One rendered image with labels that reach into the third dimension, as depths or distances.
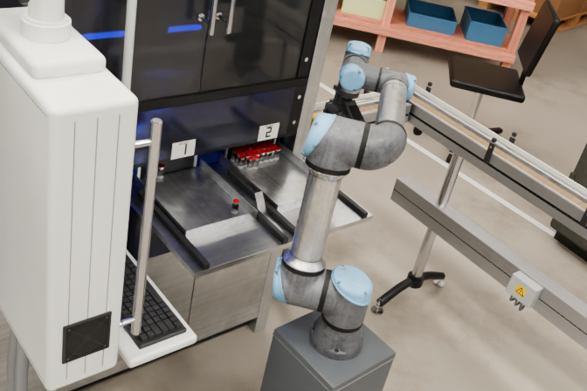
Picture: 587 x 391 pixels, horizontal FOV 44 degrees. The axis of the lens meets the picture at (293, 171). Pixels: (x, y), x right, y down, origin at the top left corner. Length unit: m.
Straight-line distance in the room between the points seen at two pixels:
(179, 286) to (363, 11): 4.08
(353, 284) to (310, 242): 0.16
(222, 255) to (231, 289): 0.77
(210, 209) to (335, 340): 0.61
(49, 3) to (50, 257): 0.51
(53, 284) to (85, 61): 0.47
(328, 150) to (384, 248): 2.16
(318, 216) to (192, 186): 0.69
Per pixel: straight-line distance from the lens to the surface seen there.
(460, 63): 5.02
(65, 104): 1.40
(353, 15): 6.33
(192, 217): 2.26
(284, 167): 2.60
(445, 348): 3.41
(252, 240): 2.21
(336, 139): 1.74
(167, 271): 2.62
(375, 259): 3.77
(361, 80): 2.09
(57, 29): 1.55
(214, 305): 2.90
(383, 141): 1.75
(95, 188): 1.51
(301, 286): 1.91
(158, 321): 1.98
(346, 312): 1.94
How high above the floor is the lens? 2.20
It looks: 31 degrees down
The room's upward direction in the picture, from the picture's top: 12 degrees clockwise
